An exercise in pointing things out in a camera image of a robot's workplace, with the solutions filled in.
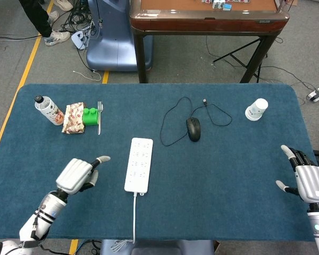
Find blue table cloth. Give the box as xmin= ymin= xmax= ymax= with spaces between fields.
xmin=0 ymin=83 xmax=319 ymax=242

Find white power strip cable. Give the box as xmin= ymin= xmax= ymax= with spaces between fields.
xmin=111 ymin=192 xmax=146 ymax=252

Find white sneaker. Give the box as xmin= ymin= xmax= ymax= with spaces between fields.
xmin=54 ymin=0 xmax=74 ymax=12
xmin=44 ymin=30 xmax=71 ymax=47

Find tangled black floor cables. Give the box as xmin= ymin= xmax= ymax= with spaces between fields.
xmin=61 ymin=0 xmax=100 ymax=34

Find black mouse cable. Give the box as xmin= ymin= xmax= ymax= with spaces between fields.
xmin=159 ymin=96 xmax=233 ymax=147

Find silver metal fork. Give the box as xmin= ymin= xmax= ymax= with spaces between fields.
xmin=97 ymin=101 xmax=104 ymax=135

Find black computer mouse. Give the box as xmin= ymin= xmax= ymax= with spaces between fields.
xmin=186 ymin=117 xmax=202 ymax=142

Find grey robot torso base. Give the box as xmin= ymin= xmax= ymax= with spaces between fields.
xmin=99 ymin=240 xmax=215 ymax=255

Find brown mahjong table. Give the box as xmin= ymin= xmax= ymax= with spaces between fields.
xmin=129 ymin=0 xmax=290 ymax=84

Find green toy block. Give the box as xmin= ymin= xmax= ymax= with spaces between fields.
xmin=82 ymin=107 xmax=100 ymax=126

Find white device with cables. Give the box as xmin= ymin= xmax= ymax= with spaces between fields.
xmin=71 ymin=28 xmax=96 ymax=50

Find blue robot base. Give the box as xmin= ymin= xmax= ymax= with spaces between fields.
xmin=86 ymin=0 xmax=154 ymax=72

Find white printed bottle black cap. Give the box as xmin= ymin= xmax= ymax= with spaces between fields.
xmin=34 ymin=95 xmax=65 ymax=126

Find white loose floor cable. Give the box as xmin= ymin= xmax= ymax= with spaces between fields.
xmin=72 ymin=70 xmax=103 ymax=82

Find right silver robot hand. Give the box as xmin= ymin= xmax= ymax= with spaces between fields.
xmin=275 ymin=144 xmax=319 ymax=205

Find person leg black trousers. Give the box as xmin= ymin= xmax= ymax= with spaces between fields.
xmin=18 ymin=0 xmax=53 ymax=38

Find white paper cup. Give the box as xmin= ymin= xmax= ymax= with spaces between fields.
xmin=245 ymin=98 xmax=269 ymax=122

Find crumpled printed snack wrapper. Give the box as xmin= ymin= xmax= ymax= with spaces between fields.
xmin=61 ymin=102 xmax=86 ymax=135

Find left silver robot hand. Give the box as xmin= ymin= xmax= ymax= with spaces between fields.
xmin=55 ymin=155 xmax=111 ymax=196

